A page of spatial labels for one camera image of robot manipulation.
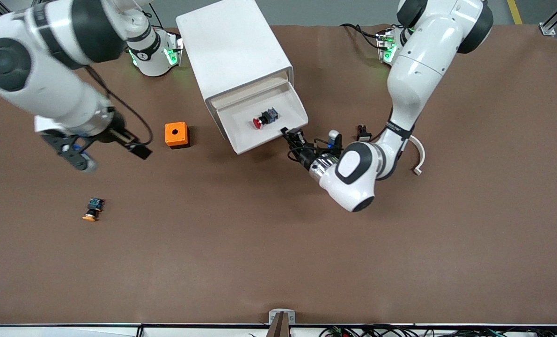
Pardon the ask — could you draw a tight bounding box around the red push button switch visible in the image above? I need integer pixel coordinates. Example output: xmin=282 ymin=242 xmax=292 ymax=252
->
xmin=253 ymin=107 xmax=279 ymax=129

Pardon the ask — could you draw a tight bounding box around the white half-ring clamp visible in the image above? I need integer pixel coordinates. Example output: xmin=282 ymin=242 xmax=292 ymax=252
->
xmin=409 ymin=136 xmax=426 ymax=176

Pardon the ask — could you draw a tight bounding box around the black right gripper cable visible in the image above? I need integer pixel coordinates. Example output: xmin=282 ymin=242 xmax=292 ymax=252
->
xmin=84 ymin=66 xmax=154 ymax=146

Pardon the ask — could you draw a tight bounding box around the black arm base cable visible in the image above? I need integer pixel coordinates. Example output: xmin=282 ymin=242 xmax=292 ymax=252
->
xmin=340 ymin=23 xmax=387 ymax=50

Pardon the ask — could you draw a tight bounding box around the grey metal table bracket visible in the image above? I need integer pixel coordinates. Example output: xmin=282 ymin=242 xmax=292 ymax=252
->
xmin=269 ymin=309 xmax=296 ymax=337

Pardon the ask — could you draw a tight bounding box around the orange button enclosure box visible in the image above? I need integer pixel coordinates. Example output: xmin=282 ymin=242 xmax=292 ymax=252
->
xmin=165 ymin=122 xmax=191 ymax=149

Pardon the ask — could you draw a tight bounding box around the orange push button switch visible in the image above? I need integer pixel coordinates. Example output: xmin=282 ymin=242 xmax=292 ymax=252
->
xmin=82 ymin=198 xmax=106 ymax=222

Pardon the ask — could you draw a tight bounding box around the tangled cable bundle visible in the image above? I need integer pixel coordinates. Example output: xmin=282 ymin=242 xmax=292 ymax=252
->
xmin=318 ymin=325 xmax=557 ymax=337

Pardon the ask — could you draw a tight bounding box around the white table edge rail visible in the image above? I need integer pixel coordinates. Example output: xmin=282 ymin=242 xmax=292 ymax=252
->
xmin=0 ymin=323 xmax=557 ymax=337

